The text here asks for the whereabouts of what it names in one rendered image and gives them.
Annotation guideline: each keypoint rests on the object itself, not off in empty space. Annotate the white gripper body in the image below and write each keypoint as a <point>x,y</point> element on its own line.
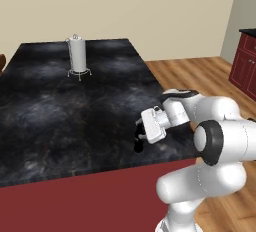
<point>152,126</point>

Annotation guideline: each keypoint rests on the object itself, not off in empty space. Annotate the white paper towel roll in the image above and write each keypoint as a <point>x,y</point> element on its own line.
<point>77,53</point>

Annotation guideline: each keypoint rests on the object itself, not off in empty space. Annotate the dark red cabinet run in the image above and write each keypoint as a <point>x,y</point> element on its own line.
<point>244,66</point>

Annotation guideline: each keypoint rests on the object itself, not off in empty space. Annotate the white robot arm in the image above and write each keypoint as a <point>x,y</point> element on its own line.
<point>213,176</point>

